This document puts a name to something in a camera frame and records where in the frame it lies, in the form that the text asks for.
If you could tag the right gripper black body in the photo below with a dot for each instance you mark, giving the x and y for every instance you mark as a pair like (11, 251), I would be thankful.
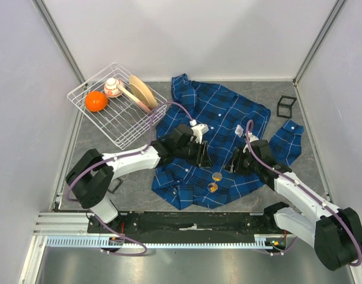
(247, 165)

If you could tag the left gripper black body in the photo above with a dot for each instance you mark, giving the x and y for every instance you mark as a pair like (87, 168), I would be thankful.
(189, 152)

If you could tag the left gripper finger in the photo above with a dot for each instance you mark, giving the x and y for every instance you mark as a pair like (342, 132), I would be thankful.
(205, 158)
(199, 154)

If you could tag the amber round brooch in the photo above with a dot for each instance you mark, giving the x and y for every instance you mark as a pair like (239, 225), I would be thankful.
(217, 176)
(212, 187)

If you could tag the blue plaid shirt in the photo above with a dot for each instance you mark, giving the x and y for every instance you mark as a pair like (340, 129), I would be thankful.
(182, 184)

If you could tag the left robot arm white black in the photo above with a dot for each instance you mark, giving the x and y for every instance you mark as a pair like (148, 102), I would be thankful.
(90, 178)

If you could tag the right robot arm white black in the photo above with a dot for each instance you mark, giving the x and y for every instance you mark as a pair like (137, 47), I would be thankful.
(334, 233)

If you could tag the right black display box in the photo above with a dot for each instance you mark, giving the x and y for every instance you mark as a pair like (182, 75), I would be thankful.
(285, 102)

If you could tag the black display box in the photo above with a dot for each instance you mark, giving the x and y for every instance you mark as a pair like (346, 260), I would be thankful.
(118, 182)
(285, 102)

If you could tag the beige wooden plate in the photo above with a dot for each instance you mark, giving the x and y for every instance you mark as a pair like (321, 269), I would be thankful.
(142, 92)

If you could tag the left black display box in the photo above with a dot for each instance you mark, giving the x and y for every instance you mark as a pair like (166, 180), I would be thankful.
(118, 182)

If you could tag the white red patterned cup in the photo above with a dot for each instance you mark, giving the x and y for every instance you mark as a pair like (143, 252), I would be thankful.
(111, 89)

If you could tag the orange bowl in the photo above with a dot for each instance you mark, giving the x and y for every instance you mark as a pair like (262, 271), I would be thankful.
(96, 101)

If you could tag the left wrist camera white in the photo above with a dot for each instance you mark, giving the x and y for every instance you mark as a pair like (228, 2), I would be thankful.
(198, 130)

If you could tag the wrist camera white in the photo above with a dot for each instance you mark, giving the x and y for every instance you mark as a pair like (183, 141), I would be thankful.
(198, 130)
(249, 138)

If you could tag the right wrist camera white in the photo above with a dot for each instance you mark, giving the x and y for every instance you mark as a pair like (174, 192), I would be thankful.
(249, 138)

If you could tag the white wire basket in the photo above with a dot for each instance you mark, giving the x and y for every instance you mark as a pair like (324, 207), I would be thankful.
(121, 121)

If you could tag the wooden spoon pink handle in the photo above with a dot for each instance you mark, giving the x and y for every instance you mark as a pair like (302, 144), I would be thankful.
(134, 99)

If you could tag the slotted cable duct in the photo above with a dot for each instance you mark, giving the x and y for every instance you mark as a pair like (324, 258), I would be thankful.
(256, 241)

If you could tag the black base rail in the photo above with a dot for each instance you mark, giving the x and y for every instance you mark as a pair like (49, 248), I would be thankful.
(191, 226)

